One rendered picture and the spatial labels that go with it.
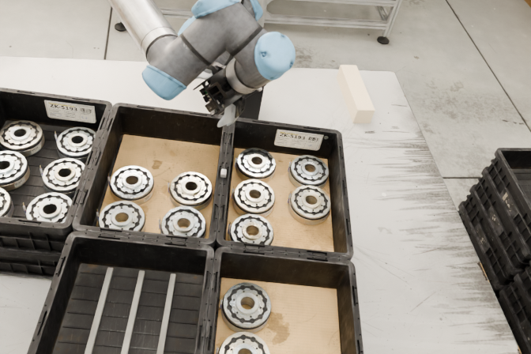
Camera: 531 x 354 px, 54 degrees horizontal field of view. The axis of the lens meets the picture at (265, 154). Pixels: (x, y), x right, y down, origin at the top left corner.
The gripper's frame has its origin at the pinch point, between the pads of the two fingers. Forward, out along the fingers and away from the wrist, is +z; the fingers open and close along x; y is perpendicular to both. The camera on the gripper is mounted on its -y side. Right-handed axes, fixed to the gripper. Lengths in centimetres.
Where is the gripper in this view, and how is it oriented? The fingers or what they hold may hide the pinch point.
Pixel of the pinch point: (211, 96)
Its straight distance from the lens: 123.1
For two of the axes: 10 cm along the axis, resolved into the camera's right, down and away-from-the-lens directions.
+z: -4.7, 1.6, 8.7
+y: -6.9, 5.5, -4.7
